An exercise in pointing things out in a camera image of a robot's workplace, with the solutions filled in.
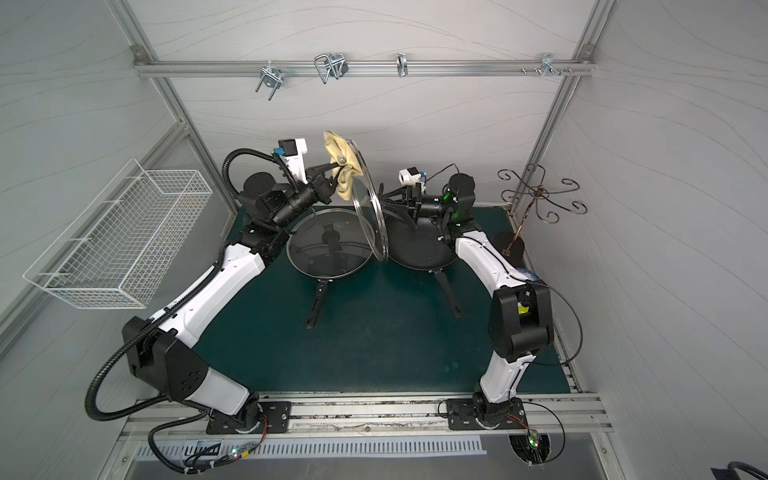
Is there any yellow cleaning cloth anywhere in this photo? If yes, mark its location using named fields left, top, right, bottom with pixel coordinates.
left=323, top=130, right=363, bottom=201

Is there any glass pot lid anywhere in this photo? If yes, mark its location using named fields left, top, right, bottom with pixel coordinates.
left=286, top=208, right=373, bottom=280
left=347, top=139, right=389, bottom=262

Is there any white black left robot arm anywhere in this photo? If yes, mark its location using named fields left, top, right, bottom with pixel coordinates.
left=123, top=162, right=344, bottom=433

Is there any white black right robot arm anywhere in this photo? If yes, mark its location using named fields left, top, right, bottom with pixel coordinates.
left=380, top=167, right=554, bottom=430

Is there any right black frying pan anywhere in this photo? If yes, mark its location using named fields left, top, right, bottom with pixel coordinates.
left=385, top=214, right=463, bottom=319

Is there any black frying pan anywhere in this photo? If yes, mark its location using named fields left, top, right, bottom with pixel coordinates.
left=385, top=214, right=463, bottom=319
left=287, top=241, right=373, bottom=329

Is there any left black frying pan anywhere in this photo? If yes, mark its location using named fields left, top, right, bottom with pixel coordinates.
left=287, top=241, right=373, bottom=329

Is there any left metal u-bolt clamp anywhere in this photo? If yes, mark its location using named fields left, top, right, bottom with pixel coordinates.
left=255, top=63, right=284, bottom=101

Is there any metal u-bolt clamp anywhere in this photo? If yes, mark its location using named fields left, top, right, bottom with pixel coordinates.
left=313, top=53, right=349, bottom=84
left=255, top=63, right=284, bottom=101

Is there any black base copper hook stand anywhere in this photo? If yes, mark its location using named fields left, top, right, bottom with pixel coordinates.
left=491, top=165, right=588, bottom=268

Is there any blue white ceramic bowl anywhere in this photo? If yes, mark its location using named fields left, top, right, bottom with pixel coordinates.
left=517, top=268, right=541, bottom=282

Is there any right metal bolt clamp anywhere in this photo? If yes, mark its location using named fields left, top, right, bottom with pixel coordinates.
left=520, top=53, right=573, bottom=78

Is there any white vent grille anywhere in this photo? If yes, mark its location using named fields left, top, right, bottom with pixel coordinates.
left=157, top=435, right=487, bottom=461

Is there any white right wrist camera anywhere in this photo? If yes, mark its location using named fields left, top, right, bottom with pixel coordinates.
left=398, top=167, right=426, bottom=187

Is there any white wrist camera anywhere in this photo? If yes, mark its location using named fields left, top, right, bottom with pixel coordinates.
left=398, top=167, right=426, bottom=187
left=275, top=138, right=308, bottom=184

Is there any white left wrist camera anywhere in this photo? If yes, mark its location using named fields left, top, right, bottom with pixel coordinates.
left=275, top=138, right=308, bottom=184

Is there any horizontal aluminium rail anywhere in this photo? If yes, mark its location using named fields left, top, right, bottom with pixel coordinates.
left=134, top=57, right=597, bottom=79

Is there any white wire basket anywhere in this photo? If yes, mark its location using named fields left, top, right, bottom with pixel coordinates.
left=23, top=159, right=212, bottom=310

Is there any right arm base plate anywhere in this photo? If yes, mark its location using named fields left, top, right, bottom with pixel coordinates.
left=438, top=396, right=528, bottom=432

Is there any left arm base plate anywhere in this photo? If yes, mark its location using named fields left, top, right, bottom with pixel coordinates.
left=205, top=400, right=292, bottom=435

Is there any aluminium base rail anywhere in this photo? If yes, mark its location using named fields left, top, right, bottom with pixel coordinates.
left=119, top=392, right=613, bottom=442

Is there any black corrugated cable conduit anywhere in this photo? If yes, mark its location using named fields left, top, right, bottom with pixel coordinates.
left=84, top=148, right=277, bottom=422

